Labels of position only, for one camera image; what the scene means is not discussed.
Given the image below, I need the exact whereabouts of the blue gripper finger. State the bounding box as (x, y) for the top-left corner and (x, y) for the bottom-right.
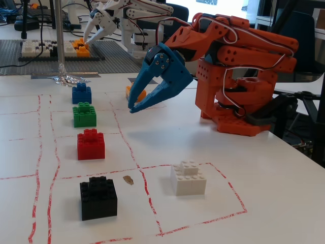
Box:
(127, 50), (172, 109)
(129, 80), (176, 114)

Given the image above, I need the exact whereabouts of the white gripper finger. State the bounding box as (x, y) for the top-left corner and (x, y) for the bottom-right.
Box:
(84, 27), (113, 45)
(83, 18), (101, 42)

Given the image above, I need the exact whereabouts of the orange brick block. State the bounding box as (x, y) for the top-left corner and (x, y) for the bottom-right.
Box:
(125, 81), (147, 103)

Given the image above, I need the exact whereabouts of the black metal post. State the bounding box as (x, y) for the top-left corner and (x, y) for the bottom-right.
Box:
(313, 73), (325, 163)

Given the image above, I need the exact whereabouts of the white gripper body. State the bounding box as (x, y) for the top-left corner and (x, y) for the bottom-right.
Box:
(90, 0), (125, 36)

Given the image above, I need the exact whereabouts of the blue brick block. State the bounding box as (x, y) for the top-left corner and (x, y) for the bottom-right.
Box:
(72, 82), (92, 104)

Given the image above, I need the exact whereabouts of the grey studded baseplate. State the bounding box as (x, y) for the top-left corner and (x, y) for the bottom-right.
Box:
(0, 39), (147, 76)

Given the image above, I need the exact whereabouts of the red brick block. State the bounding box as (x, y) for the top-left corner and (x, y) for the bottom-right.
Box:
(77, 129), (106, 161)

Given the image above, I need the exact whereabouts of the green circuit board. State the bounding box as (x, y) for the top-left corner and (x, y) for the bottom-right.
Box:
(291, 139), (315, 160)

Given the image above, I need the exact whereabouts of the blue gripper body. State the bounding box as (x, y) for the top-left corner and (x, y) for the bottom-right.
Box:
(142, 42), (194, 100)

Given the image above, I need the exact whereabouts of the crumpled aluminium foil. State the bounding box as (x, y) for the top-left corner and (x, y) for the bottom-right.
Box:
(47, 62), (91, 87)

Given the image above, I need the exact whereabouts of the metal pole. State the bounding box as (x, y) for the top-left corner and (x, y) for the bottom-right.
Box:
(55, 0), (66, 65)

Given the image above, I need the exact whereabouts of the black brick block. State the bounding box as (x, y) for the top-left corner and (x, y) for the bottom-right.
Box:
(79, 176), (118, 221)

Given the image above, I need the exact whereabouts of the bright monitor screen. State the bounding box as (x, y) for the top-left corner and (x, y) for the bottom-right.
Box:
(187, 0), (251, 23)

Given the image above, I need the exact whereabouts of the green brick block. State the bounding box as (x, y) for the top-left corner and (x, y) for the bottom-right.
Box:
(72, 102), (98, 128)

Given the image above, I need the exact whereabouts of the white brick block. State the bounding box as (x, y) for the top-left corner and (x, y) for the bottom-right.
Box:
(170, 159), (207, 196)

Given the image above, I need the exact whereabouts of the black table clamp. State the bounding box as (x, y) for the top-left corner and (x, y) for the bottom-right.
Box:
(245, 90), (323, 127)

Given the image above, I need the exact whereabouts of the white and black brick slab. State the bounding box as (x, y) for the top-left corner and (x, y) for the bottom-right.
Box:
(21, 40), (77, 58)

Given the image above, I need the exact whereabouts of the black tripod stand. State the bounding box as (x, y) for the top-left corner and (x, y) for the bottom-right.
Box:
(21, 0), (29, 39)

